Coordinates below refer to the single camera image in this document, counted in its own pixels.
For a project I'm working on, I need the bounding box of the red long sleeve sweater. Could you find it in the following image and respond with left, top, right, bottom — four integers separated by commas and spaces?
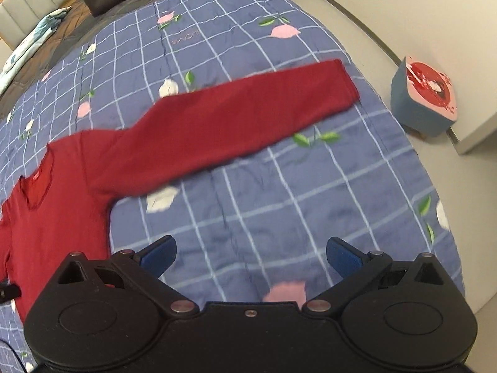
1, 59, 359, 318

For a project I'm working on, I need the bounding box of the wooden padded headboard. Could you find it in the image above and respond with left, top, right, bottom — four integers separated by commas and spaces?
0, 0, 79, 50

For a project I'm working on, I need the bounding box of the black cable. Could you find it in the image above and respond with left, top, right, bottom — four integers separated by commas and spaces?
0, 338, 32, 373

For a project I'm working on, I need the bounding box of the blue checked floral quilt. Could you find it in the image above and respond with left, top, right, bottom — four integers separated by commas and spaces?
0, 0, 466, 373

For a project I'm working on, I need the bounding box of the blue stool with red print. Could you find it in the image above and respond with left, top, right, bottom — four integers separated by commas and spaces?
390, 56, 458, 137

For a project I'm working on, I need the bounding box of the light blue pillow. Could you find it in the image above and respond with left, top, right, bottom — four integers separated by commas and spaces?
1, 6, 72, 94

